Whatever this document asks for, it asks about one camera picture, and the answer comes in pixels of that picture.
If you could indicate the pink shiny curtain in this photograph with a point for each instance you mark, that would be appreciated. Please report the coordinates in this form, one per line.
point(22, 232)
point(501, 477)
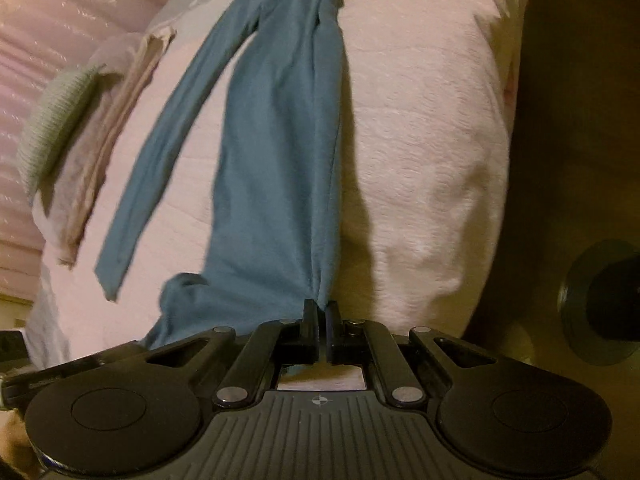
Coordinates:
point(60, 10)

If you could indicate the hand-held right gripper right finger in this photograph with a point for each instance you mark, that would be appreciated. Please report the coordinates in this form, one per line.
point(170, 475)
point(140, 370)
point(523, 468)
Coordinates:
point(330, 332)

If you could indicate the folded beige towel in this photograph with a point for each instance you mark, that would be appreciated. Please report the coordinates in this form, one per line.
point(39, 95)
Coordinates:
point(100, 160)

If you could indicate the green knit cloth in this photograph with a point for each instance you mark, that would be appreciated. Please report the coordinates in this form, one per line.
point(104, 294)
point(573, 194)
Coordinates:
point(52, 115)

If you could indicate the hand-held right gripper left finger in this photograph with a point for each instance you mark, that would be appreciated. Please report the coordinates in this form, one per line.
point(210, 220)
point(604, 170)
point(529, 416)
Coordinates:
point(314, 330)

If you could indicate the pink fleece blanket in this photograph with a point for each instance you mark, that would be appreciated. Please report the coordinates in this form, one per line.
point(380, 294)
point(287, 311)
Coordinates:
point(410, 160)

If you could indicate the dark round base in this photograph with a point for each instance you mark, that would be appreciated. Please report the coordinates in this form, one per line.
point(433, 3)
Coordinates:
point(580, 310)

